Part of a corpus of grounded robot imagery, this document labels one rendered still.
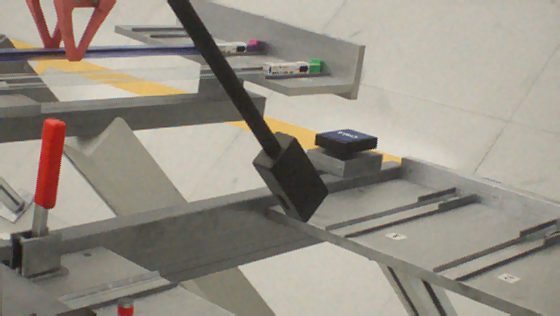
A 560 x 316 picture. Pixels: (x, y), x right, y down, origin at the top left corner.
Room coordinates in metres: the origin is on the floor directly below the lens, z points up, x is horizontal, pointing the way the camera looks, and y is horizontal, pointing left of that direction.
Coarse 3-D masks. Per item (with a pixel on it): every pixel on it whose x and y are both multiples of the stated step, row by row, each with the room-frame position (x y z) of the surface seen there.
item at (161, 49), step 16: (32, 48) 0.91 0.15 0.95; (48, 48) 0.91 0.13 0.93; (64, 48) 0.91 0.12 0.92; (96, 48) 0.92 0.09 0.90; (112, 48) 0.93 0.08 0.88; (128, 48) 0.93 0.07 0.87; (144, 48) 0.94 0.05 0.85; (160, 48) 0.95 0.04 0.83; (176, 48) 0.95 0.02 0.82; (192, 48) 0.96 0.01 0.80; (256, 48) 0.99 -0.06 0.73
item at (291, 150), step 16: (288, 144) 0.34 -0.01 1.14; (256, 160) 0.35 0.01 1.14; (272, 160) 0.34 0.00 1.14; (288, 160) 0.34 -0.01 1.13; (304, 160) 0.34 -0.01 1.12; (272, 176) 0.34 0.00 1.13; (288, 176) 0.34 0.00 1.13; (304, 176) 0.34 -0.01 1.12; (272, 192) 0.35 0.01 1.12; (288, 192) 0.34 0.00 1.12; (304, 192) 0.34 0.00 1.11; (320, 192) 0.34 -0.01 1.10; (288, 208) 0.34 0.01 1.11; (304, 208) 0.34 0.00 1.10
